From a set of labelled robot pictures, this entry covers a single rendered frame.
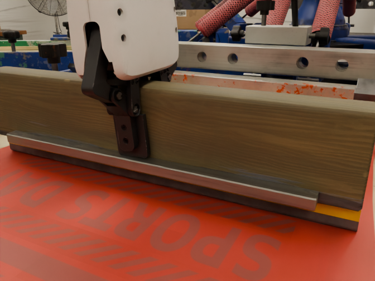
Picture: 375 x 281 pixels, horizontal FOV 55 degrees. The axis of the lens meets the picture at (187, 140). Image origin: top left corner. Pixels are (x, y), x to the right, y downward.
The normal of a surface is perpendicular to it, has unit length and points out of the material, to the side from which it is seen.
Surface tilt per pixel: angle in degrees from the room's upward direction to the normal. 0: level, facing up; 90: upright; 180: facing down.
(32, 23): 90
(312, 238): 0
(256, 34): 90
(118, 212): 0
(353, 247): 0
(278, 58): 90
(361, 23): 90
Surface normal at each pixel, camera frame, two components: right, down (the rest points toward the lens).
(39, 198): 0.00, -0.94
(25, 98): -0.44, 0.33
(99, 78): 0.89, 0.08
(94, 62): -0.43, -0.17
